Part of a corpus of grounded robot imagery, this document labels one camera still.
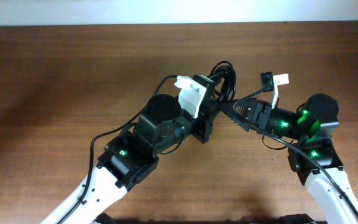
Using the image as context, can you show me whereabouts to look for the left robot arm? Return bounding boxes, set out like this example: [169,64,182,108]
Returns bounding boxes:
[43,75,219,223]

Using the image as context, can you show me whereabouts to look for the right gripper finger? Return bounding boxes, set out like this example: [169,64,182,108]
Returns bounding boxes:
[220,101,250,131]
[233,98,264,114]

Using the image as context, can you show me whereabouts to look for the black cable bundle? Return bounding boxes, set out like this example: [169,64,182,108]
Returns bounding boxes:
[208,60,237,103]

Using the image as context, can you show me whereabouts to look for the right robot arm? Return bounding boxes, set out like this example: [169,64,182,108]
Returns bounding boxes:
[221,72,358,223]

